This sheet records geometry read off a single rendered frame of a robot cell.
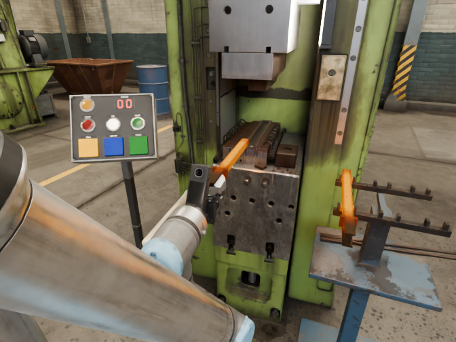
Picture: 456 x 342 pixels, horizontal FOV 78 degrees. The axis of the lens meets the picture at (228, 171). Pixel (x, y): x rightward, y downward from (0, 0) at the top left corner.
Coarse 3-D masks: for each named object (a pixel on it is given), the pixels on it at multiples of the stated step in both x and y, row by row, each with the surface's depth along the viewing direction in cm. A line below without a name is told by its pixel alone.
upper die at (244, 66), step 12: (228, 60) 109; (240, 60) 108; (252, 60) 106; (264, 60) 105; (276, 60) 112; (228, 72) 111; (240, 72) 110; (252, 72) 108; (264, 72) 107; (276, 72) 116
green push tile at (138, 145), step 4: (136, 136) 119; (140, 136) 119; (144, 136) 119; (132, 140) 118; (136, 140) 118; (140, 140) 118; (144, 140) 119; (132, 144) 118; (136, 144) 118; (140, 144) 118; (144, 144) 118; (132, 148) 118; (136, 148) 118; (140, 148) 118; (144, 148) 118; (148, 148) 119; (132, 152) 118; (136, 152) 118; (140, 152) 118; (144, 152) 118; (148, 152) 119
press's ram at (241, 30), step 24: (216, 0) 102; (240, 0) 99; (264, 0) 97; (288, 0) 95; (312, 0) 109; (216, 24) 105; (240, 24) 103; (264, 24) 100; (288, 24) 98; (216, 48) 108; (240, 48) 106; (264, 48) 103; (288, 48) 104
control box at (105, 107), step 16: (80, 96) 118; (96, 96) 118; (112, 96) 119; (128, 96) 120; (144, 96) 121; (80, 112) 117; (96, 112) 118; (112, 112) 119; (128, 112) 120; (144, 112) 120; (80, 128) 117; (96, 128) 117; (128, 128) 119; (144, 128) 120; (128, 144) 118; (80, 160) 116; (96, 160) 117; (112, 160) 118; (128, 160) 122; (144, 160) 125
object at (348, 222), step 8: (344, 176) 106; (344, 184) 100; (344, 192) 95; (344, 200) 90; (352, 200) 90; (344, 208) 86; (352, 208) 86; (344, 216) 81; (352, 216) 81; (344, 224) 82; (352, 224) 77; (344, 232) 80; (352, 232) 74; (344, 240) 77
